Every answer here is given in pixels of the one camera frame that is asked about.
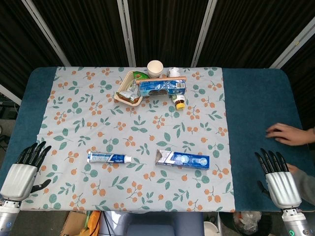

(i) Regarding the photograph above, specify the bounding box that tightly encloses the person right hand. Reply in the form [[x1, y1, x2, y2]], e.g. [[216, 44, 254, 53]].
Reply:
[[265, 122, 310, 146]]

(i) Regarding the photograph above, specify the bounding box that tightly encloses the person left hand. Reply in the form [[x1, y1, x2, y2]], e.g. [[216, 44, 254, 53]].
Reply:
[[286, 164, 300, 176]]

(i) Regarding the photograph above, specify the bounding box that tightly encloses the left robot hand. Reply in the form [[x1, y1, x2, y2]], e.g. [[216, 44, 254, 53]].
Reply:
[[0, 141, 52, 202]]

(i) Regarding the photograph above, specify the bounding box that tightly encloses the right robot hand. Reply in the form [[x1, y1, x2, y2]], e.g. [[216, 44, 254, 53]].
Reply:
[[254, 148, 303, 210]]

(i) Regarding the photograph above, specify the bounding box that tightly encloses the white blue toothpaste tube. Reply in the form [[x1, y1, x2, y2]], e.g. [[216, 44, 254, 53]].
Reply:
[[87, 151, 133, 164]]

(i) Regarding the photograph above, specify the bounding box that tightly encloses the blue toothpaste box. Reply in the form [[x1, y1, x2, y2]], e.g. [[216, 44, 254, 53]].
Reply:
[[155, 149, 210, 170]]

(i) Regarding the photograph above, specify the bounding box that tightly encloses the grey sleeved left forearm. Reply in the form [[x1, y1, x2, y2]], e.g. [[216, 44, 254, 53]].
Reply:
[[291, 167, 315, 212]]

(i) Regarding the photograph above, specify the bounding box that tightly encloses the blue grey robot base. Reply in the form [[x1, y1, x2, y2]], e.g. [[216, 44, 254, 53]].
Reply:
[[99, 211, 205, 236]]

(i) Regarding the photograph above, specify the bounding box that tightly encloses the teal table cover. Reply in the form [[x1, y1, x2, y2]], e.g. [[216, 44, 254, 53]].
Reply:
[[0, 66, 315, 212]]

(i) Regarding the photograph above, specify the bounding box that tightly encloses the clear plastic bag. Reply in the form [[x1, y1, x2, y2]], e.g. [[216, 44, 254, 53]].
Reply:
[[232, 210, 262, 233]]

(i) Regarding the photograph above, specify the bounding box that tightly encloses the white bucket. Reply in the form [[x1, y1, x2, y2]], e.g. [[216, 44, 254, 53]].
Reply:
[[203, 221, 221, 236]]

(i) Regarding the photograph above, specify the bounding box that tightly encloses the orange plastic bag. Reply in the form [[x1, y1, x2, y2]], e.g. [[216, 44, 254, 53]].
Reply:
[[85, 210, 102, 236]]

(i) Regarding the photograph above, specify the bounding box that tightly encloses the floral print tablecloth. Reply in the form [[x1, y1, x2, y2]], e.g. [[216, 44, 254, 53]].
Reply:
[[19, 66, 236, 212]]

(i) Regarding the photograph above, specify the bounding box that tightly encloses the brown bottle yellow cap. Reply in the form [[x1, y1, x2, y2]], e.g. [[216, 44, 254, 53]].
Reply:
[[170, 94, 186, 111]]

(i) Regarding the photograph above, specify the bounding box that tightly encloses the white plastic bottle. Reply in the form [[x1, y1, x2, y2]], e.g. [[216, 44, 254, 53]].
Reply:
[[168, 67, 184, 78]]

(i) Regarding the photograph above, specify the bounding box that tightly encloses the silver snack packet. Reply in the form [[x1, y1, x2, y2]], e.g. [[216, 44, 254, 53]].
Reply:
[[116, 82, 141, 103]]

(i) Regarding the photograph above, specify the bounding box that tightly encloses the blue cookie package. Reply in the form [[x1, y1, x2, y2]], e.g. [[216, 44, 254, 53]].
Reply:
[[138, 79, 187, 98]]

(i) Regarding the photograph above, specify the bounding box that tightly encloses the brown sausage stick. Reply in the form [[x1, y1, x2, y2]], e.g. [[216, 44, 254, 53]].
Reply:
[[136, 76, 187, 84]]

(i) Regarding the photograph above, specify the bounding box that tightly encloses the beige food tray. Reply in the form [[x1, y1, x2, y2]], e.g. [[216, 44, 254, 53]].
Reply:
[[114, 71, 151, 107]]

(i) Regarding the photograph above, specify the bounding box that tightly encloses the beige paper cup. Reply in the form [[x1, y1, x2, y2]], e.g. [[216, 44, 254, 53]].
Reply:
[[147, 60, 164, 79]]

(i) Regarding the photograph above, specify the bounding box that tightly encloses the green snack packet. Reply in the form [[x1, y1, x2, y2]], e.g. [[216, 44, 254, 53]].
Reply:
[[130, 70, 150, 80]]

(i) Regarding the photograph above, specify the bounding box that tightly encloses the white partition post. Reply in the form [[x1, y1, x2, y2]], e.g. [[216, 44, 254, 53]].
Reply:
[[117, 0, 137, 67], [21, 0, 71, 67], [190, 0, 218, 68], [269, 18, 315, 69], [0, 84, 22, 106]]

